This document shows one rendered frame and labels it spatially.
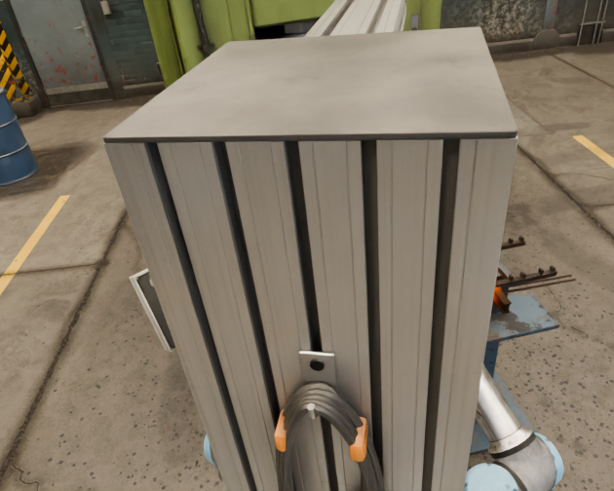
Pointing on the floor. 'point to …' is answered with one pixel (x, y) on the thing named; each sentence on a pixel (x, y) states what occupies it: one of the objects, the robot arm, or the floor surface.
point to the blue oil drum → (2, 141)
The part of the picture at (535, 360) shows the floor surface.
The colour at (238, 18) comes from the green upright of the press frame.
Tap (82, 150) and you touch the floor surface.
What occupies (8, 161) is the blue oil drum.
